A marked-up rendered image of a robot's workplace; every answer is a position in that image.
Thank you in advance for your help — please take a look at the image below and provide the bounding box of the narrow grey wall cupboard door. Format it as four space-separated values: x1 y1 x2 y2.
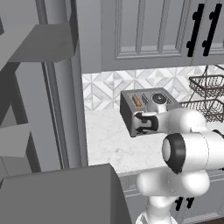
191 0 224 67

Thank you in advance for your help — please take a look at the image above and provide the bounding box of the grey toaster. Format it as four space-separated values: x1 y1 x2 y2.
119 87 184 138

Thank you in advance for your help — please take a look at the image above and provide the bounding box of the wide grey wall cupboard door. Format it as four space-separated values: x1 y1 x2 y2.
100 0 193 72

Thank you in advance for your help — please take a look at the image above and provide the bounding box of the grey angled hood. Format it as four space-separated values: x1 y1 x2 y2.
0 22 80 72

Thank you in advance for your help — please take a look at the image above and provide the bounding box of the black wire basket stand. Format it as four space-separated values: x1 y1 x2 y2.
178 64 224 123

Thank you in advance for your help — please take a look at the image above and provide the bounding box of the toasted bread slice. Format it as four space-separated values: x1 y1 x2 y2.
131 93 142 108

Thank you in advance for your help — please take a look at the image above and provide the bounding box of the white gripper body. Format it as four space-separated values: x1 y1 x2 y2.
131 111 146 136

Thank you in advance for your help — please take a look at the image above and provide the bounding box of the tall grey cabinet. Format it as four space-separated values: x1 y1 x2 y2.
0 0 89 179

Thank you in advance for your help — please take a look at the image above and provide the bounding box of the short black cupboard handle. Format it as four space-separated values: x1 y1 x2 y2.
185 197 195 210
174 196 185 212

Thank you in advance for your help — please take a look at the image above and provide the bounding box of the large grey block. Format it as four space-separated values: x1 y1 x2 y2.
0 163 133 224

